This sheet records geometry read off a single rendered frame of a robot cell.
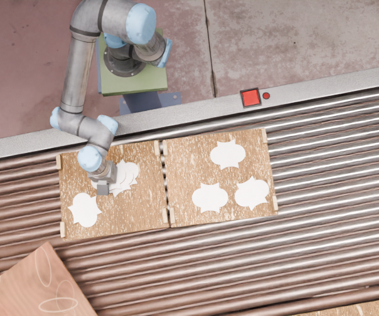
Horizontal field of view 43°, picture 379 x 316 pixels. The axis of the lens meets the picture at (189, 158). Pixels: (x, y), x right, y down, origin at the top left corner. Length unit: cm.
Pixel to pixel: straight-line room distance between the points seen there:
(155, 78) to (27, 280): 94
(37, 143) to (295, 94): 107
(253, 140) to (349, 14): 162
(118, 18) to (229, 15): 182
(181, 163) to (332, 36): 166
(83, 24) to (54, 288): 91
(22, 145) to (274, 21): 183
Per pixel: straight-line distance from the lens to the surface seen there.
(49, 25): 339
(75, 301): 181
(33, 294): 185
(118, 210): 190
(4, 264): 203
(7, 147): 212
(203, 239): 187
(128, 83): 208
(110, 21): 151
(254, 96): 201
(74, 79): 161
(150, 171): 191
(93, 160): 159
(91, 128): 165
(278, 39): 319
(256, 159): 192
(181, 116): 199
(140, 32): 149
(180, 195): 188
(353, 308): 191
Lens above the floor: 278
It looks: 75 degrees down
